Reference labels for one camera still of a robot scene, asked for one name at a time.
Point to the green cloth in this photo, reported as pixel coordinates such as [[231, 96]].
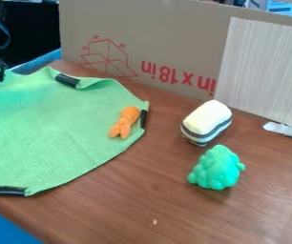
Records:
[[46, 127]]

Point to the orange toy carrot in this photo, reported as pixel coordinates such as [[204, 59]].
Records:
[[125, 122]]

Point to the cardboard box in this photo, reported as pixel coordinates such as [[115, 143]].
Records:
[[161, 41]]

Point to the white and grey toy sushi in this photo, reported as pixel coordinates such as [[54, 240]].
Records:
[[207, 122]]

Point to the green toy broccoli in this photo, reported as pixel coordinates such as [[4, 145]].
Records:
[[218, 168]]

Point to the light wooden board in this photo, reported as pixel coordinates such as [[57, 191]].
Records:
[[267, 70]]

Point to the white paper scrap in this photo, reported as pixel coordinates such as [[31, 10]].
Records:
[[285, 129]]

